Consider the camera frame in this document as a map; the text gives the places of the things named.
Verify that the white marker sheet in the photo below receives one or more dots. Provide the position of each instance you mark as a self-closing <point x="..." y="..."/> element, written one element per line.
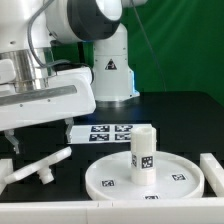
<point x="102" y="133"/>

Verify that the white U-shaped obstacle fence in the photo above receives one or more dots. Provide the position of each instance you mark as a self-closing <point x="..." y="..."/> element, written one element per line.
<point x="66" y="201"/>

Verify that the white round table top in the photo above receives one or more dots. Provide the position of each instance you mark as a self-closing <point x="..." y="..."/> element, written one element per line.
<point x="109" y="178"/>

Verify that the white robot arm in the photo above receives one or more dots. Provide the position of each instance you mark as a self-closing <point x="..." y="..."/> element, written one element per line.
<point x="60" y="59"/>

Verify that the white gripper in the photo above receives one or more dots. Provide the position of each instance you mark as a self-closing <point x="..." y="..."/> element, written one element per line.
<point x="69" y="95"/>

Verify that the white cross-shaped table base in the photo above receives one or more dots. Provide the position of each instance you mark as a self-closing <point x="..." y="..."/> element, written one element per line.
<point x="41" y="167"/>

